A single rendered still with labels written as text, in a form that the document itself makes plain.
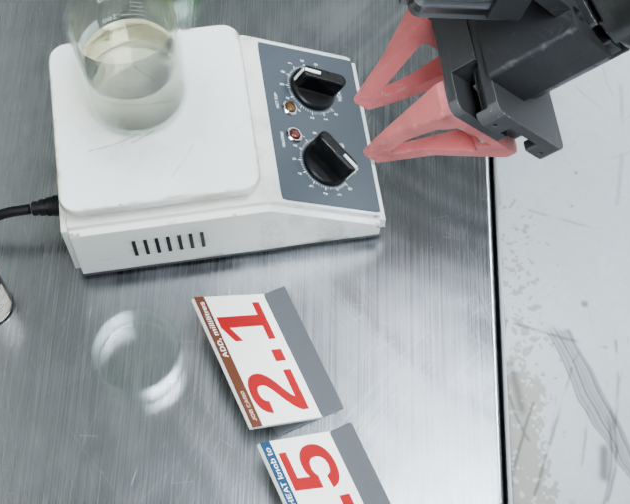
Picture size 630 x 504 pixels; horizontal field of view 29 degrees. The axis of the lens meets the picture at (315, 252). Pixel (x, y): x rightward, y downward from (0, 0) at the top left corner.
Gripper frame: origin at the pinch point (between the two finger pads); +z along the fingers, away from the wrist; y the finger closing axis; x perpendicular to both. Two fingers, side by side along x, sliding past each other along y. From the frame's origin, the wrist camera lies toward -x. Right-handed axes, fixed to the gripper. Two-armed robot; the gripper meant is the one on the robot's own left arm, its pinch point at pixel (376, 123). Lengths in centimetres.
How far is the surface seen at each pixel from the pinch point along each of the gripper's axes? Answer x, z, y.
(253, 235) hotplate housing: 2.5, 12.0, 1.2
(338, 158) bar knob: 4.1, 5.8, -2.0
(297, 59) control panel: 4.0, 7.6, -10.4
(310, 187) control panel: 3.5, 7.8, -0.6
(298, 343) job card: 6.1, 12.5, 7.5
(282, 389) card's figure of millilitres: 4.1, 12.7, 10.9
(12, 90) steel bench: -4.8, 25.9, -14.0
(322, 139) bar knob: 3.1, 6.1, -3.2
